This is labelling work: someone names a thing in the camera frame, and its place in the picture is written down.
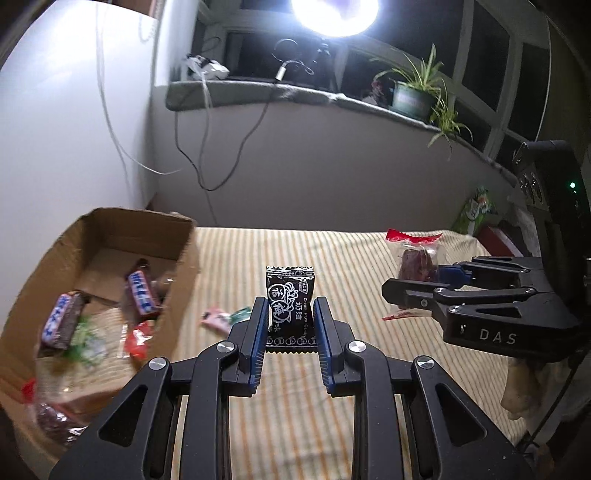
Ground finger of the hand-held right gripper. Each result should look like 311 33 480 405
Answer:
382 278 551 320
436 256 549 292

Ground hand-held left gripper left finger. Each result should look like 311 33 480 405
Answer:
48 296 269 480

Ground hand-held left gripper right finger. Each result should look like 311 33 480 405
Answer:
314 296 536 480

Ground red clear dried fruit packet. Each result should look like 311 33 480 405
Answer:
21 377 94 448
117 322 156 360
381 227 443 321

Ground black candy packet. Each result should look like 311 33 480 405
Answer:
265 264 320 354

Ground cardboard box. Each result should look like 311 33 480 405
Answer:
0 208 200 468

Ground blue white chocolate bar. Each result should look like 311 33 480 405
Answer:
38 291 89 357
124 260 163 327

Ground person's right forearm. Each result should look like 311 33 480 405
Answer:
502 357 574 422

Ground small pink candy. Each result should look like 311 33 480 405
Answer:
199 305 234 331

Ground red box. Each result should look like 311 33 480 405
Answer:
475 219 533 259

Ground green printed bag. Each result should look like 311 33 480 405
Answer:
451 185 500 236

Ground beige striped blanket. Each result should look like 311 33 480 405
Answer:
28 226 533 480

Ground green spider plant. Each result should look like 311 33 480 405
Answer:
369 44 474 161

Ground plant pot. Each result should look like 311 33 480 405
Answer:
391 82 435 116

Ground small reddish potted plant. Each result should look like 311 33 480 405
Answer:
362 78 387 105

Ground grey window sill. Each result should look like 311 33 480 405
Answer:
165 78 523 186

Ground white power strip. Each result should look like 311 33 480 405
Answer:
184 54 230 80

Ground white wardrobe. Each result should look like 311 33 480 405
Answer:
0 0 174 324

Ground brown box on wardrobe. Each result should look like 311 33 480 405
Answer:
111 0 158 19

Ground black cable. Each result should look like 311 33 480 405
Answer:
173 98 271 192

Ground window frame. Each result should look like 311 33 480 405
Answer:
194 0 591 163

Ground white cable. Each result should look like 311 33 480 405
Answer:
95 0 184 176

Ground bright ring light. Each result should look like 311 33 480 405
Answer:
289 0 380 39

